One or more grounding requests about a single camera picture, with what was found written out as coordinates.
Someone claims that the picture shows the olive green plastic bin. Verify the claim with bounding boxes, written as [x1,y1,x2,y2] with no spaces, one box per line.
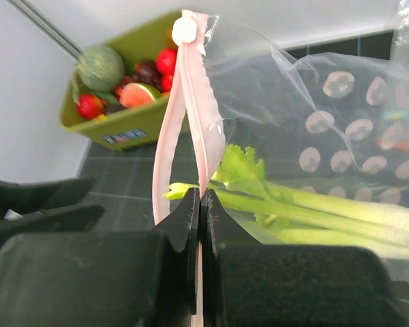
[59,10,181,151]

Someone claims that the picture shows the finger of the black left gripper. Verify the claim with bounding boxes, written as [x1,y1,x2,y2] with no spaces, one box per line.
[0,177,96,218]
[0,202,105,248]

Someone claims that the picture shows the purple toy grapes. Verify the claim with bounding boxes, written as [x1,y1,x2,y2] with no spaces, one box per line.
[132,59,163,92]

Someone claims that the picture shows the green toy melon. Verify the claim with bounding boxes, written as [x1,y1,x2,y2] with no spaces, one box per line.
[77,44,125,92]

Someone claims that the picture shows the green celery stalk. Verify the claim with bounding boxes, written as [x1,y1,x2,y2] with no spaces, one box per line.
[162,144,409,262]

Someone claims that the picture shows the black grid cutting mat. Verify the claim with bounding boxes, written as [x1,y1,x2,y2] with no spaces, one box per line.
[78,30,409,307]

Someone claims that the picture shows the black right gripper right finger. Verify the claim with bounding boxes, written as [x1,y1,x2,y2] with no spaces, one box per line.
[200,190,408,326]

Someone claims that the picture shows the clear bag orange zipper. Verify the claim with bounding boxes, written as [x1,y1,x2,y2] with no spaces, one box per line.
[376,139,409,152]

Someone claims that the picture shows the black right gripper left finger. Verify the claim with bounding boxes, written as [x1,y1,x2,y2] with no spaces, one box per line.
[0,188,200,326]

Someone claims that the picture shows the clear bag blue zipper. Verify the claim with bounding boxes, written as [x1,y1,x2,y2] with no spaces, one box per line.
[383,110,409,121]

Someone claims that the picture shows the clear polka-dot pink zip bag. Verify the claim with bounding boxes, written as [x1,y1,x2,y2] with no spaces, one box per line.
[152,10,409,326]

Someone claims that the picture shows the toy watermelon slice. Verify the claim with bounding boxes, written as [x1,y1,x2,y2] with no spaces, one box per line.
[119,82,162,108]

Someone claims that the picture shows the red toy apple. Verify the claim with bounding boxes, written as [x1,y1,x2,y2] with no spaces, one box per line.
[155,48,177,75]

